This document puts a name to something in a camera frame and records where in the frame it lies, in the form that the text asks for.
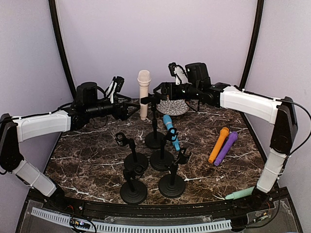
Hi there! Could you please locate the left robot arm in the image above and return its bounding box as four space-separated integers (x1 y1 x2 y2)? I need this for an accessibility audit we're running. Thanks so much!
0 76 140 212

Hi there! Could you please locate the black stand of beige microphone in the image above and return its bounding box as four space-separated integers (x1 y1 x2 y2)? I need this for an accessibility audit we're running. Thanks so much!
140 94 164 150

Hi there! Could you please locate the black stand of blue microphone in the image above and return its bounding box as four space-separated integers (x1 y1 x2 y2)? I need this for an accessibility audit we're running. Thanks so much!
158 148 192 199

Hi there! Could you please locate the purple microphone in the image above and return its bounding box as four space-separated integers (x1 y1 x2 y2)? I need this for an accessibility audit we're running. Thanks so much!
213 132 238 166

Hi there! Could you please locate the black stand of mint microphone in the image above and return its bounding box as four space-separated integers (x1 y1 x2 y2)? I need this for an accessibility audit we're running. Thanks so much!
150 127 178 171

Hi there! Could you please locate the black stand of orange microphone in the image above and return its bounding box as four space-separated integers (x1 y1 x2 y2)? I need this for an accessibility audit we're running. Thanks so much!
115 132 149 172

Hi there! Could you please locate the mint green microphone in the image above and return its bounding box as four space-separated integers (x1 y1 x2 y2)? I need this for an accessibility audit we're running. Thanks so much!
225 186 255 200

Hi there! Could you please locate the black front frame rail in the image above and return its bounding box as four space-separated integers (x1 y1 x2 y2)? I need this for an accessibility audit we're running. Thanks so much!
57 185 276 219

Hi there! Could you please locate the floral patterned ceramic plate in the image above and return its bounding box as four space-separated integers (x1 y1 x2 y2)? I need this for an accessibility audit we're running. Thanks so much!
156 100 189 116

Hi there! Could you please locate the orange microphone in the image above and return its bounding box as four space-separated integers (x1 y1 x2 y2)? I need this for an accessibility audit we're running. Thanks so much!
208 127 229 164

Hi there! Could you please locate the black stand of purple microphone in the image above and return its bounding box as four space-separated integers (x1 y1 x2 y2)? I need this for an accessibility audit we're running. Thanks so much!
120 165 147 205

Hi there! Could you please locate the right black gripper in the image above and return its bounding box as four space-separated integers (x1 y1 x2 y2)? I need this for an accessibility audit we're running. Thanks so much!
153 82 201 101

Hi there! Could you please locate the beige microphone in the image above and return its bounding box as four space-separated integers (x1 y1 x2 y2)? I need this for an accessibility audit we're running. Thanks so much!
137 70 152 120

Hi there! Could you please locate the right black corner post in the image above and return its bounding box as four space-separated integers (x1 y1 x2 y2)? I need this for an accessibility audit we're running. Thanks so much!
239 0 264 89

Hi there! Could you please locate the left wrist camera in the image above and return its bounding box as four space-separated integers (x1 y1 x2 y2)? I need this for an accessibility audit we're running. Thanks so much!
106 76 124 103

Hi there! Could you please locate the blue microphone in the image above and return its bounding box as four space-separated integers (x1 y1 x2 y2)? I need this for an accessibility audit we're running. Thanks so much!
163 115 180 151

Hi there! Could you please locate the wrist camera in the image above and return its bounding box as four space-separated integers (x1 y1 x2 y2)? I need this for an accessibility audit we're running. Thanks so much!
106 76 124 103
168 62 188 85

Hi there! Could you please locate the white slotted cable duct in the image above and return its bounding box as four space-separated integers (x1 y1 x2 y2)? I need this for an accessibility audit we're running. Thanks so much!
31 207 232 233

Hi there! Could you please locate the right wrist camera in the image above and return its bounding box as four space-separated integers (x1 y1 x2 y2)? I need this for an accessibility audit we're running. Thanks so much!
168 62 188 85

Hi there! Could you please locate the left black corner post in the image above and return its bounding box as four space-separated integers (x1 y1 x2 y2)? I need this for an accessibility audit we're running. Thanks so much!
48 0 76 99

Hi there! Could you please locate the black corner post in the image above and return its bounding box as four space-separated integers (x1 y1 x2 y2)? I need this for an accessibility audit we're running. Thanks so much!
48 0 76 99
239 0 264 89

